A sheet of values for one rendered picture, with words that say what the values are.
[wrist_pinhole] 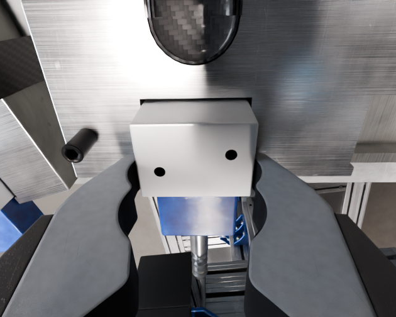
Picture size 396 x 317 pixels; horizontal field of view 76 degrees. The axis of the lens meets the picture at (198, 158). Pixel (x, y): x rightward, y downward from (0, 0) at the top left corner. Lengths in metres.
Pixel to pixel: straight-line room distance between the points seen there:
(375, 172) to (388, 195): 1.28
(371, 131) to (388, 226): 1.56
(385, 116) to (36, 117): 0.23
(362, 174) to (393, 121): 0.11
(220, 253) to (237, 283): 0.77
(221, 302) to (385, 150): 0.38
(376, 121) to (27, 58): 0.23
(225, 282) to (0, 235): 0.37
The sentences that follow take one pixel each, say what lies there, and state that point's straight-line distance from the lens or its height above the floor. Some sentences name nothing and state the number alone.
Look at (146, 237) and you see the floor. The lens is 1.54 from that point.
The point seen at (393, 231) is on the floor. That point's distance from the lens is 1.79.
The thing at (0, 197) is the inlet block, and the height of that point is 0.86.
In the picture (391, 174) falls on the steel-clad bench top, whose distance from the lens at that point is 0.31.
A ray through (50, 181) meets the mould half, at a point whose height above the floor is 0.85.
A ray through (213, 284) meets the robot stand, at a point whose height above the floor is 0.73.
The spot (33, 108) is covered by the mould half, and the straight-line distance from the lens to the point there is 0.22.
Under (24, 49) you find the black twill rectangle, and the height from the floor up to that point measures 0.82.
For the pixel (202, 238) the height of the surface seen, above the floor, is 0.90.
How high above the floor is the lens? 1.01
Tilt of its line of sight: 59 degrees down
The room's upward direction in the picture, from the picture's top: 178 degrees counter-clockwise
